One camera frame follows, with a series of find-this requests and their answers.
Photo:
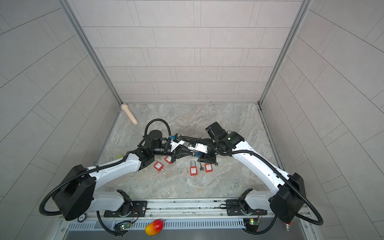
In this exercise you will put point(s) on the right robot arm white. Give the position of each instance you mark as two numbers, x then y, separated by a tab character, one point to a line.
288	198

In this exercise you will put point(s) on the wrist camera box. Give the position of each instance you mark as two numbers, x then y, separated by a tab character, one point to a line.
175	143
198	147

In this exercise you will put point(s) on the round black white badge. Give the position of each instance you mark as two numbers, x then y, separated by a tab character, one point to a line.
82	218

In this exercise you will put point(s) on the beige cylinder peg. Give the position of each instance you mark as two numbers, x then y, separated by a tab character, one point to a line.
127	111

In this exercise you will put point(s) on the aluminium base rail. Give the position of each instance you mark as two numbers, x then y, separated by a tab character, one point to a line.
187	219

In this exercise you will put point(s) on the red light bulb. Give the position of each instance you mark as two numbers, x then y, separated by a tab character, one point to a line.
288	227

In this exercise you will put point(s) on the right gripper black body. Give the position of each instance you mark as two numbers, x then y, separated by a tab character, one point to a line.
213	150

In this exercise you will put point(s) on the red padlock with label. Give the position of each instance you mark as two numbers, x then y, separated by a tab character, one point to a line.
193	169

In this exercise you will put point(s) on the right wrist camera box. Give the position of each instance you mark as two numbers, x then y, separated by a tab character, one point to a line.
198	147

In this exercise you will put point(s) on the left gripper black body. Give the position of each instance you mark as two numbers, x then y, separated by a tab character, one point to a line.
160	151

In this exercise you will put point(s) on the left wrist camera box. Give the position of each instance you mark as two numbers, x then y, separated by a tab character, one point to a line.
175	143

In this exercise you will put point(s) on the red yellow mango toy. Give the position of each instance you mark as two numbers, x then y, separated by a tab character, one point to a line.
154	228

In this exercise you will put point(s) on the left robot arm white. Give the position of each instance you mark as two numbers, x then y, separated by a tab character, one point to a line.
78	193

